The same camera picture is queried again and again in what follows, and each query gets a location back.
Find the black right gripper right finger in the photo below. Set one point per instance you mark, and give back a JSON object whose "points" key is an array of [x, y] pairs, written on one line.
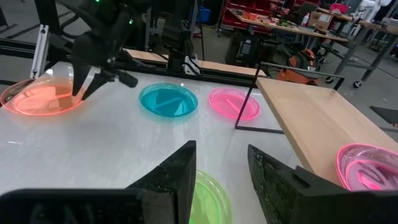
{"points": [[286, 193]]}

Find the black aluminium table frame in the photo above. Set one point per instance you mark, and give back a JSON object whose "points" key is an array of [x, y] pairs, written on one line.
{"points": [[18, 46]]}

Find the wooden shelf with black legs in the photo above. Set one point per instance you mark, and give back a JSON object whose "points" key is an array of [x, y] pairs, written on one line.
{"points": [[311, 118]]}

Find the cardboard box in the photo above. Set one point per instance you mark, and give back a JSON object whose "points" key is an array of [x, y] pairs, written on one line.
{"points": [[320, 20]]}

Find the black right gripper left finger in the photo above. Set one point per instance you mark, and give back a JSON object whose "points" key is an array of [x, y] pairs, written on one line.
{"points": [[174, 186]]}

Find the wooden workbench with clutter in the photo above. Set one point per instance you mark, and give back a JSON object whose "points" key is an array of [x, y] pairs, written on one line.
{"points": [[280, 26]]}

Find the orange shop vacuum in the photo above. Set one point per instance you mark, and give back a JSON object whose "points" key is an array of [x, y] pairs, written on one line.
{"points": [[295, 76]]}

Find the cyan translucent plastic plate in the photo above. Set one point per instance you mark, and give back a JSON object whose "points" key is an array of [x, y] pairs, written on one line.
{"points": [[168, 99]]}

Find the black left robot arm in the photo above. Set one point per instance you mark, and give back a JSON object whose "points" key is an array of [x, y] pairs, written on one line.
{"points": [[177, 31]]}

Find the green translucent plastic plate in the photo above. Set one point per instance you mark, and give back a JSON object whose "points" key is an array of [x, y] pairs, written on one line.
{"points": [[211, 202]]}

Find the blue bin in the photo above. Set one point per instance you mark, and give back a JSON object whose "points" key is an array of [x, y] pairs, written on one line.
{"points": [[203, 14]]}

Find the wooden table board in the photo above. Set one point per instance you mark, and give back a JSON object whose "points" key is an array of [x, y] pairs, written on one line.
{"points": [[217, 66]]}

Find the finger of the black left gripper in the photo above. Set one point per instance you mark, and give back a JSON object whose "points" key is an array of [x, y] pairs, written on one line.
{"points": [[96, 84], [79, 77]]}

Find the grey metal-legged table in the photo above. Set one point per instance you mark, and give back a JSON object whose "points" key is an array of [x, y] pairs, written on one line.
{"points": [[373, 28]]}

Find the pink translucent plastic plate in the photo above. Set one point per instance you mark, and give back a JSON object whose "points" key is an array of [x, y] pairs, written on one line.
{"points": [[345, 155], [233, 104]]}

